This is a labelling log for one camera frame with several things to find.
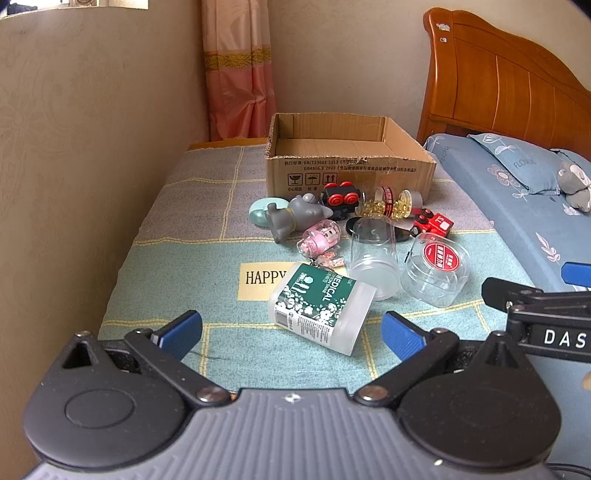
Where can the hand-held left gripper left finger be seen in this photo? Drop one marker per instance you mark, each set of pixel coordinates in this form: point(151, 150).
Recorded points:
point(180, 332)

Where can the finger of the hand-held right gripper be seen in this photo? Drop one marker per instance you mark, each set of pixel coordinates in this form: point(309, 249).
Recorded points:
point(503, 291)
point(577, 273)

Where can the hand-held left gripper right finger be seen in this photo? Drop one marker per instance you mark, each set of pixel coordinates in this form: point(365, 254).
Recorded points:
point(401, 334)

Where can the clear round container red label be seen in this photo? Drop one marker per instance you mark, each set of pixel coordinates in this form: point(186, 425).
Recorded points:
point(434, 282)

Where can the tall clear plastic jar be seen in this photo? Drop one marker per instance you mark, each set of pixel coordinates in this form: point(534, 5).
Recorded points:
point(374, 272)

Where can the white bottle with green label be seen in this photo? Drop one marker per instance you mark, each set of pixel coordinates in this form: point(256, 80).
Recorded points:
point(314, 300)

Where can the black round lid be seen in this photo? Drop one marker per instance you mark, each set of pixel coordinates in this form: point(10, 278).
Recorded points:
point(352, 227)

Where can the mint green oval case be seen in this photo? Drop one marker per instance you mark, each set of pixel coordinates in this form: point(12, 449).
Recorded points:
point(258, 212)

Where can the grey elephant toy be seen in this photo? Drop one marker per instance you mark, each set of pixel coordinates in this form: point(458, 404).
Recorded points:
point(298, 217)

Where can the cardboard box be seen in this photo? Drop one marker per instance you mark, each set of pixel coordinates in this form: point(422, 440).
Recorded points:
point(300, 175)

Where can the grey plush toy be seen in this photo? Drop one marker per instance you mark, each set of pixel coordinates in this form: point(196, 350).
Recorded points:
point(575, 182)

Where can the red toy truck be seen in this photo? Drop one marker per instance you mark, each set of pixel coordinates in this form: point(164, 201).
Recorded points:
point(431, 226)

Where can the blue floral pillow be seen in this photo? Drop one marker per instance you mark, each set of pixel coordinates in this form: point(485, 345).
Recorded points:
point(521, 162)

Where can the clear bottle of yellow capsules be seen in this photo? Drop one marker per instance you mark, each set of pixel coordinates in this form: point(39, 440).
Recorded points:
point(398, 201)

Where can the black toy with red wheels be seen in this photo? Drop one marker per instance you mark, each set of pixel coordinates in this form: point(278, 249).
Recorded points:
point(339, 199)

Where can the yellow wooden table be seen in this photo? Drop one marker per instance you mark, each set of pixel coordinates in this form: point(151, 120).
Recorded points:
point(217, 143)

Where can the orange wooden headboard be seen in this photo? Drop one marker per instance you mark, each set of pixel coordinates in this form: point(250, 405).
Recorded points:
point(503, 78)

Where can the pink curtain with gold band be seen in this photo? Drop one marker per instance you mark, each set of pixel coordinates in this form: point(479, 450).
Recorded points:
point(235, 69)

